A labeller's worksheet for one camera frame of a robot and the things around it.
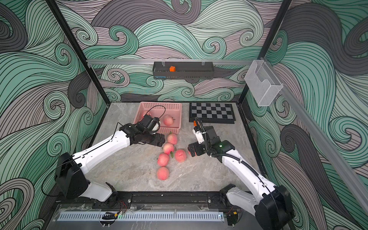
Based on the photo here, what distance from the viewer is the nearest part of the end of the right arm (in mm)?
551

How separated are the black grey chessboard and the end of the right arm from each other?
384 mm

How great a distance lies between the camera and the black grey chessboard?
108 centimetres
